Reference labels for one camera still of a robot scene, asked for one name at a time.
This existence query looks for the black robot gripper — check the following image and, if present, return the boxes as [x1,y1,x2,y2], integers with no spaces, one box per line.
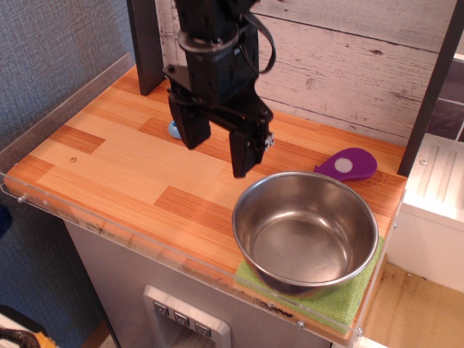
[164,46,274,178]

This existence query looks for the stainless steel pot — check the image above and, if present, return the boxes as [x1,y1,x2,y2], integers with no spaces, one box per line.
[232,171,379,297]

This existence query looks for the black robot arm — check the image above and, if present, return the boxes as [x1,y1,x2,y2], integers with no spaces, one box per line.
[164,1,276,178]

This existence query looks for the blue grey toy scoop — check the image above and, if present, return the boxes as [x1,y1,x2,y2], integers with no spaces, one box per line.
[168,121,181,140]

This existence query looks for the purple toy eggplant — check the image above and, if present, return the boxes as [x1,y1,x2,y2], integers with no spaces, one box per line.
[314,148,378,181]

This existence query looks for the grey toy fridge cabinet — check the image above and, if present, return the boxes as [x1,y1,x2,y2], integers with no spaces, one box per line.
[66,223,331,347]

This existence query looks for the silver dispenser panel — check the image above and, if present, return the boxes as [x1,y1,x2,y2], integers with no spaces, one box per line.
[144,285,232,347]

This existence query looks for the green folded cloth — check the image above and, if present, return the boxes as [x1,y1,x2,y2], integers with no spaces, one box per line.
[235,236,384,331]

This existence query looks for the white toy sink unit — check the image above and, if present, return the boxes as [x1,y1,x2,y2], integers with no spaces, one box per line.
[384,54,464,294]

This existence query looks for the orange object bottom left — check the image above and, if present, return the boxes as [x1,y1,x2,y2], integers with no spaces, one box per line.
[20,332,57,348]

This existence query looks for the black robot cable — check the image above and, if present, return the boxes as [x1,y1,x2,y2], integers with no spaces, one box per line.
[239,10,277,75]

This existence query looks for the dark left shelf post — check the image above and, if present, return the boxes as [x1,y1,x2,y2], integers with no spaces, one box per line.
[126,0,165,96]

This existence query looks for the dark shelf post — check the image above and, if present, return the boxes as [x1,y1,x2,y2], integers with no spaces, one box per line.
[126,0,165,96]
[397,0,463,177]

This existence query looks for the dark right shelf post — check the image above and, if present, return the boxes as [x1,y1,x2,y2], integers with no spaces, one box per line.
[397,0,463,177]

